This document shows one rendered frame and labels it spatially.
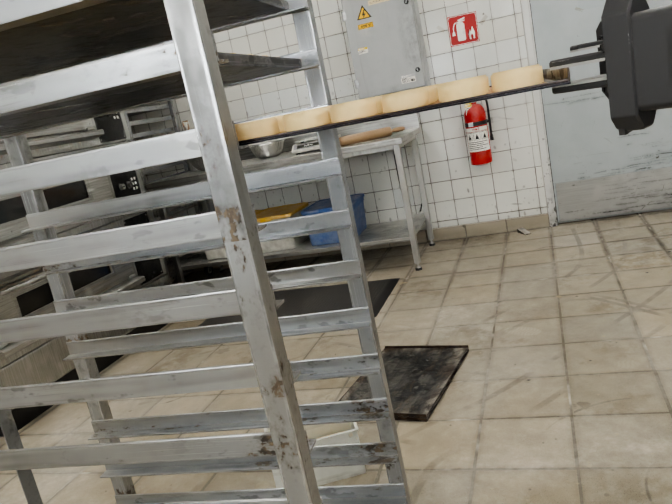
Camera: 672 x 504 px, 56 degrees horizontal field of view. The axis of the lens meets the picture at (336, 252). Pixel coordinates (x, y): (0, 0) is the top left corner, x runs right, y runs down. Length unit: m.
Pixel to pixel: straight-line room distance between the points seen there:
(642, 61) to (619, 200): 4.27
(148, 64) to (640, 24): 0.47
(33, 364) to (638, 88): 3.08
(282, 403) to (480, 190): 4.18
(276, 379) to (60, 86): 0.40
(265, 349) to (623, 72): 0.44
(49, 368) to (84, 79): 2.80
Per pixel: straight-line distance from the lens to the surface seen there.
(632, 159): 4.85
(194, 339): 1.27
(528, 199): 4.82
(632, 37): 0.64
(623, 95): 0.64
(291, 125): 0.69
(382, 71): 4.64
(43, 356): 3.45
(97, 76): 0.75
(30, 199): 1.37
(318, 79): 1.08
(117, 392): 0.85
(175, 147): 0.71
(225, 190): 0.66
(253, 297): 0.68
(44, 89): 0.79
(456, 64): 4.76
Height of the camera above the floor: 1.15
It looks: 13 degrees down
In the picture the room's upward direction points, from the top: 12 degrees counter-clockwise
